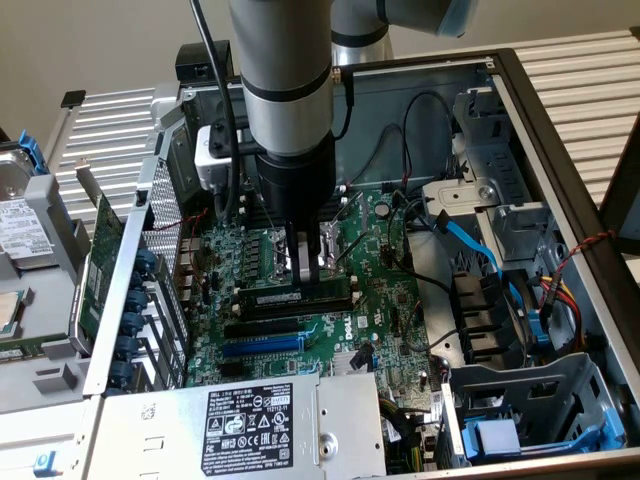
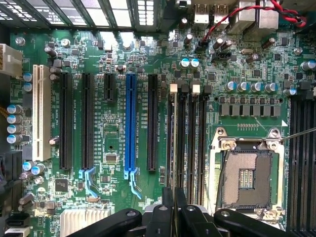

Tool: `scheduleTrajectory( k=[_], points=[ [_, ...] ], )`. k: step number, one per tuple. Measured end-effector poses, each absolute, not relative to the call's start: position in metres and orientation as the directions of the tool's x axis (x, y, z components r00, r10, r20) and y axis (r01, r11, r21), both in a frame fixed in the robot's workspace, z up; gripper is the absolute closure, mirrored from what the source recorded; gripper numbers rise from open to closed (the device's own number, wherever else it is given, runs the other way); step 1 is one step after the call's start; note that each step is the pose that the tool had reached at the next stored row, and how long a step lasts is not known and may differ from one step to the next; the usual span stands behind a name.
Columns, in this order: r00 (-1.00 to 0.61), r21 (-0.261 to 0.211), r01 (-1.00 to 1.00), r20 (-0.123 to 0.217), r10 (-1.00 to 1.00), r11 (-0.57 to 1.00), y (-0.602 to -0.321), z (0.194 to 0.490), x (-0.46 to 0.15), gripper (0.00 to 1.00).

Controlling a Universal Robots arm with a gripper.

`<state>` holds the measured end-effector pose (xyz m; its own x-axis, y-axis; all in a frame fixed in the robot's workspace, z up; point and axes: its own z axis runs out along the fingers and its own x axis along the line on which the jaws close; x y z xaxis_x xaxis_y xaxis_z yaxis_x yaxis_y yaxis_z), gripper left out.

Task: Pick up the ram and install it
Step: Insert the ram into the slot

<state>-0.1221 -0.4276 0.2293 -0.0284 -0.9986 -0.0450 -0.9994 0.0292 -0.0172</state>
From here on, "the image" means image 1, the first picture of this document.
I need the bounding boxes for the grey metal disk bay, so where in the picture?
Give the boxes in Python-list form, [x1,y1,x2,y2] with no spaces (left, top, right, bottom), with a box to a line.
[438,351,629,470]

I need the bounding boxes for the silver finned heatsink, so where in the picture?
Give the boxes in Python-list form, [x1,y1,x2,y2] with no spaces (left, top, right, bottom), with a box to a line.
[329,349,362,377]

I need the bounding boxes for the black fan shroud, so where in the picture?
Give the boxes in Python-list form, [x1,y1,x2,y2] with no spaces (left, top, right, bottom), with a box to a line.
[449,271,529,369]

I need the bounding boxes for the silver PC case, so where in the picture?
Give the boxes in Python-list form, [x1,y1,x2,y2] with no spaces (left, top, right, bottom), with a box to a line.
[82,47,640,480]

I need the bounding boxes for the blue plastic latch button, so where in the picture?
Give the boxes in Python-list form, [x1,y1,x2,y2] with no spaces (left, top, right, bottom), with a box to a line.
[33,449,57,479]

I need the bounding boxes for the red yellow wire bundle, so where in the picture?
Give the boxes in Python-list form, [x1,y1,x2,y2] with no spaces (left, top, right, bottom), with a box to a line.
[537,272,587,352]

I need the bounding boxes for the silver hard disk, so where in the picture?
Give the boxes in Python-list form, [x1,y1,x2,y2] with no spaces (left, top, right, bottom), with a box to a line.
[0,149,56,274]

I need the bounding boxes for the silver power supply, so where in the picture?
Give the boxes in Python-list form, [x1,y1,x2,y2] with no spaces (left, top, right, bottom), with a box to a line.
[82,370,389,480]

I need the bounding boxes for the thin black wire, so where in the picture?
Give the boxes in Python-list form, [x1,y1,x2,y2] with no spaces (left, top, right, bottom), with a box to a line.
[350,123,412,187]

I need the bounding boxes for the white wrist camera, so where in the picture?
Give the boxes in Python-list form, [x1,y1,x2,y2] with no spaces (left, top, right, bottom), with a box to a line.
[193,124,236,192]

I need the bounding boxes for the silver CPU chip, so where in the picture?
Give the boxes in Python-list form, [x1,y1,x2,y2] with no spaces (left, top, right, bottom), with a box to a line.
[0,288,27,337]

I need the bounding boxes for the black curved wire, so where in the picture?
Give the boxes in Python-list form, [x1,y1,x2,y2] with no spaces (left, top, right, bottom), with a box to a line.
[392,188,454,296]

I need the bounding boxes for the blue plastic handle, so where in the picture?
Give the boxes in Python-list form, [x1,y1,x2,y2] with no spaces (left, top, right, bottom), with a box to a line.
[525,304,551,357]

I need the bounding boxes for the blue SATA wire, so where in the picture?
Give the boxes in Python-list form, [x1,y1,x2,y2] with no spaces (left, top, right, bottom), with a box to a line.
[435,209,526,321]

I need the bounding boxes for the thick black wire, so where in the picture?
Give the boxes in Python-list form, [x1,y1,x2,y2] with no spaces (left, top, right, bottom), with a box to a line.
[402,89,457,181]

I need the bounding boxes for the grey optical drive cage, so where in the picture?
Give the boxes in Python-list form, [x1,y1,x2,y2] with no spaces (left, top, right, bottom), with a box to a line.
[449,82,559,264]

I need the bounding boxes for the blue plastic disk caddy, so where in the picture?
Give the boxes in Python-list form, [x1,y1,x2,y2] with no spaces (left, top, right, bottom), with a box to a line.
[462,407,626,464]

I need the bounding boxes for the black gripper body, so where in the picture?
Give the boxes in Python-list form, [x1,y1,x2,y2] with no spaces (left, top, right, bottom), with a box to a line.
[255,135,338,236]

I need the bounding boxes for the dark side panel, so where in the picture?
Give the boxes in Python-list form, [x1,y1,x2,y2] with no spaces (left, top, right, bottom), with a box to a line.
[598,112,640,254]

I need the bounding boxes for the blue disk carrier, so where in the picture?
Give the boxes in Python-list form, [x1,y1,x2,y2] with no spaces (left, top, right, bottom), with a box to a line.
[17,128,50,176]

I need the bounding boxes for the green graphics card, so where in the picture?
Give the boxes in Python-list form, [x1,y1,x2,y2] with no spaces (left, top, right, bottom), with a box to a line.
[69,157,126,354]

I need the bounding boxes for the red black twisted wire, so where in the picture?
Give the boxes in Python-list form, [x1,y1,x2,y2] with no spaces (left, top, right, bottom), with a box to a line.
[537,229,619,289]

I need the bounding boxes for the metal CPU socket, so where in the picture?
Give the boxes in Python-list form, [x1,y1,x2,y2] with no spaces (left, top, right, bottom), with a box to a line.
[269,222,347,282]

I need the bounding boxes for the black box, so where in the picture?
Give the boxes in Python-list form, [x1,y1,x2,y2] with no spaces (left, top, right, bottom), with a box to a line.
[175,42,234,85]

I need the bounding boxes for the blue card retention clip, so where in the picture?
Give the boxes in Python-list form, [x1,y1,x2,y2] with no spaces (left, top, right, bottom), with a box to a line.
[108,359,135,389]
[119,310,145,336]
[115,333,141,360]
[124,288,150,314]
[134,248,159,274]

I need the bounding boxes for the long black expansion slot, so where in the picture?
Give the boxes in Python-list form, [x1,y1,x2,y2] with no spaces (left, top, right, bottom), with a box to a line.
[223,318,301,340]

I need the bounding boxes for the blue expansion slot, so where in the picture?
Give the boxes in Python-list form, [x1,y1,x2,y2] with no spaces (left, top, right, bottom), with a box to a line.
[222,335,305,358]

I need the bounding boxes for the black camera cable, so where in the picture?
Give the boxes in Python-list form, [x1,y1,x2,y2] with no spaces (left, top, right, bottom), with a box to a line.
[188,0,242,224]

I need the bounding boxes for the green motherboard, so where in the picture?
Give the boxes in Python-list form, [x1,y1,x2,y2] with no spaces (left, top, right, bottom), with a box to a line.
[182,187,444,431]

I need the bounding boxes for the silver drive bracket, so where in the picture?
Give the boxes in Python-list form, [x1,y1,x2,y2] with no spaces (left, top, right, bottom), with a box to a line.
[422,178,501,214]

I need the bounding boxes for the looped grey wire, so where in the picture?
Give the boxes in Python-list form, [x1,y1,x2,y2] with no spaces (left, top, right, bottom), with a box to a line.
[402,302,460,354]

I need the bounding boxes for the black cable gold connector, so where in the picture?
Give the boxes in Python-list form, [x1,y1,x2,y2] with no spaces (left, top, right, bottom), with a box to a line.
[330,67,357,144]

